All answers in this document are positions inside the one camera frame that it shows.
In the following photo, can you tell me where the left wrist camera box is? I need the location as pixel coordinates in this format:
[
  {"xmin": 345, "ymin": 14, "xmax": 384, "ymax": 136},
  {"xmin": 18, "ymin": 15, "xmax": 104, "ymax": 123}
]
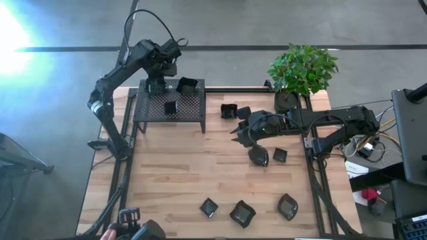
[{"xmin": 161, "ymin": 38, "xmax": 183, "ymax": 60}]

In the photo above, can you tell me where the green potted plant black pot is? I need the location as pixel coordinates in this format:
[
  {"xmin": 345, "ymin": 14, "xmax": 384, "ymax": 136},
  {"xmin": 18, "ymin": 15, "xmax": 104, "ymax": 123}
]
[{"xmin": 266, "ymin": 42, "xmax": 340, "ymax": 115}]

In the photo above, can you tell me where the black seat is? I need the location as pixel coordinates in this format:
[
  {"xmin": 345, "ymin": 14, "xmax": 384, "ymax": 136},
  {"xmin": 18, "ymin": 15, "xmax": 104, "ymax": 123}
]
[{"xmin": 390, "ymin": 179, "xmax": 427, "ymax": 221}]

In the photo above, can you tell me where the person's hand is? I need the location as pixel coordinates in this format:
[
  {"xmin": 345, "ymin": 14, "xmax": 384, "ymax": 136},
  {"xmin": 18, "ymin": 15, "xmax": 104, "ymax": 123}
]
[{"xmin": 99, "ymin": 228, "xmax": 118, "ymax": 240}]

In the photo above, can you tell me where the white paper box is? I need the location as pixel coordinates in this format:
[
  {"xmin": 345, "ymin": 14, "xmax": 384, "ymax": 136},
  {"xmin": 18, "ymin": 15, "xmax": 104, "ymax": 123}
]
[{"xmin": 345, "ymin": 160, "xmax": 370, "ymax": 179}]

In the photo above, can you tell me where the black power adapter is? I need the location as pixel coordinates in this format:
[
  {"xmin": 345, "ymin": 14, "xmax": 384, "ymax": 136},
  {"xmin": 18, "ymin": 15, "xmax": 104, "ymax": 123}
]
[{"xmin": 356, "ymin": 141, "xmax": 376, "ymax": 158}]

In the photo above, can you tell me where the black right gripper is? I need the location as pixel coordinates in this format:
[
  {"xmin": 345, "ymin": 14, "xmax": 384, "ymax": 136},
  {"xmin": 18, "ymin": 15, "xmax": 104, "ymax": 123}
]
[{"xmin": 229, "ymin": 106, "xmax": 258, "ymax": 153}]

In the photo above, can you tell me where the white cable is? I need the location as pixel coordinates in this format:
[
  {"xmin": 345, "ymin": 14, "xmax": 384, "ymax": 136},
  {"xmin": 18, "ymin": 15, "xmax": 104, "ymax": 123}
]
[{"xmin": 343, "ymin": 105, "xmax": 395, "ymax": 158}]

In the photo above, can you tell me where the yellow cable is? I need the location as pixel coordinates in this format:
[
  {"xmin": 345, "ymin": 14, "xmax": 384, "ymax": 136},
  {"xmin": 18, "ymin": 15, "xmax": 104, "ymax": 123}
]
[{"xmin": 355, "ymin": 118, "xmax": 401, "ymax": 151}]

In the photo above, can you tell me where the black deep square plate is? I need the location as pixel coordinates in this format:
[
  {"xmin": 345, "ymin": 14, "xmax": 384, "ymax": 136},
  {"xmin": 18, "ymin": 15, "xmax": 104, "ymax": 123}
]
[
  {"xmin": 175, "ymin": 76, "xmax": 199, "ymax": 95},
  {"xmin": 220, "ymin": 103, "xmax": 240, "ymax": 120}
]

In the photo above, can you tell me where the black floor stand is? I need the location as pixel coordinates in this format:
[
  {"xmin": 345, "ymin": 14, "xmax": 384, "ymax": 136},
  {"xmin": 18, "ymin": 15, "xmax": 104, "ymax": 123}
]
[{"xmin": 0, "ymin": 132, "xmax": 55, "ymax": 175}]

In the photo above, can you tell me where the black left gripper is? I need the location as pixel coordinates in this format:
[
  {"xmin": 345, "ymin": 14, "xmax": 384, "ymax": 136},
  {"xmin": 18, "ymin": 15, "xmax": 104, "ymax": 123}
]
[{"xmin": 143, "ymin": 53, "xmax": 177, "ymax": 95}]

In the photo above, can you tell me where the red cloth object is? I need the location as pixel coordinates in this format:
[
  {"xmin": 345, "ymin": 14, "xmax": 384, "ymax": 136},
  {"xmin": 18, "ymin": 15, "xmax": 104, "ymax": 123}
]
[{"xmin": 361, "ymin": 188, "xmax": 381, "ymax": 201}]

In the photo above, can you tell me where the grey cloth object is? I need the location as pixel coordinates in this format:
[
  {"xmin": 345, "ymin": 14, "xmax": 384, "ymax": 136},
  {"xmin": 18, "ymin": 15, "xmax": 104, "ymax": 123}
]
[{"xmin": 368, "ymin": 199, "xmax": 388, "ymax": 216}]

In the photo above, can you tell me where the black pole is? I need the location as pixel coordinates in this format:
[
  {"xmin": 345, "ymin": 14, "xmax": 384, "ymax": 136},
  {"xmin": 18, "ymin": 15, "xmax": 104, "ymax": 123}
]
[{"xmin": 405, "ymin": 82, "xmax": 427, "ymax": 104}]

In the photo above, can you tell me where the black wavy square plate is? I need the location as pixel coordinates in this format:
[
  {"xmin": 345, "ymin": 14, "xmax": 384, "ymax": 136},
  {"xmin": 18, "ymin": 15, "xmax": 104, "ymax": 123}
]
[{"xmin": 229, "ymin": 199, "xmax": 258, "ymax": 229}]

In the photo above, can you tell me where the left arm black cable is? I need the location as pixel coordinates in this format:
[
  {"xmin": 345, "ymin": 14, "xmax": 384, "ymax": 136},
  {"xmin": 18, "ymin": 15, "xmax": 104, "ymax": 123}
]
[{"xmin": 123, "ymin": 9, "xmax": 189, "ymax": 64}]

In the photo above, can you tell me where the black aluminium frame rail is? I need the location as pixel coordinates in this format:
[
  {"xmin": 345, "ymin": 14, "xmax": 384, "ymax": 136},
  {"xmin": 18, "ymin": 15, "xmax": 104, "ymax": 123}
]
[
  {"xmin": 296, "ymin": 95, "xmax": 363, "ymax": 238},
  {"xmin": 81, "ymin": 87, "xmax": 139, "ymax": 238}
]

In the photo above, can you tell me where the small black square plate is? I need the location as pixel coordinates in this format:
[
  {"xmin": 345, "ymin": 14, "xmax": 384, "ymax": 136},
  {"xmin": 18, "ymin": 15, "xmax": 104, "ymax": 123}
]
[
  {"xmin": 272, "ymin": 147, "xmax": 289, "ymax": 164},
  {"xmin": 199, "ymin": 197, "xmax": 220, "ymax": 219},
  {"xmin": 163, "ymin": 99, "xmax": 179, "ymax": 115}
]

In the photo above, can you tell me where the black perforated metal shelf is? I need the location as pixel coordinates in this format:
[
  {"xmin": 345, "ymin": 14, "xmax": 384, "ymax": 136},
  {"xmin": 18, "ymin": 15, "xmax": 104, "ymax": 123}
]
[{"xmin": 132, "ymin": 78, "xmax": 207, "ymax": 134}]

